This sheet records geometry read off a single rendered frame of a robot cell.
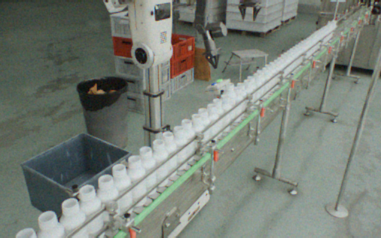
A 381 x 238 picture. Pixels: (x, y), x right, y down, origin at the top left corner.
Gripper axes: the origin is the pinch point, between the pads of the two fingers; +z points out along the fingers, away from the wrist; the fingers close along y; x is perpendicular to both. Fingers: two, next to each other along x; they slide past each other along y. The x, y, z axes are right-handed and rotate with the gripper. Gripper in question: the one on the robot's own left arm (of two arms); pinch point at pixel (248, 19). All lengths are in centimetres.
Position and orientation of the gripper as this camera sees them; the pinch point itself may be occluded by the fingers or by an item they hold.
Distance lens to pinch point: 187.6
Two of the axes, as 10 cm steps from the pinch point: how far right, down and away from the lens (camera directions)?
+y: -8.3, -2.6, 4.9
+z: 0.0, 8.9, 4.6
